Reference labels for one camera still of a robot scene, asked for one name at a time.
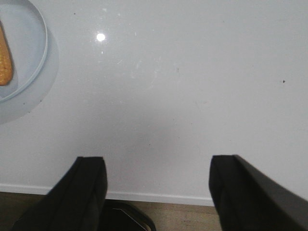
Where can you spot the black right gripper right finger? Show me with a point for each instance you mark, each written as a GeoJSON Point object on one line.
{"type": "Point", "coordinates": [247, 200]}

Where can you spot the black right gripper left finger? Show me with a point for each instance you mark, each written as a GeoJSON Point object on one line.
{"type": "Point", "coordinates": [75, 203]}

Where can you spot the orange toy corn cob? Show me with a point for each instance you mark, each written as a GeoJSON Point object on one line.
{"type": "Point", "coordinates": [6, 66]}

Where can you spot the light blue round plate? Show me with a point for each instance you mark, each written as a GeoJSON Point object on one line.
{"type": "Point", "coordinates": [25, 32]}

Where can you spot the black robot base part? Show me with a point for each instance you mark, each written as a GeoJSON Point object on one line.
{"type": "Point", "coordinates": [121, 216]}

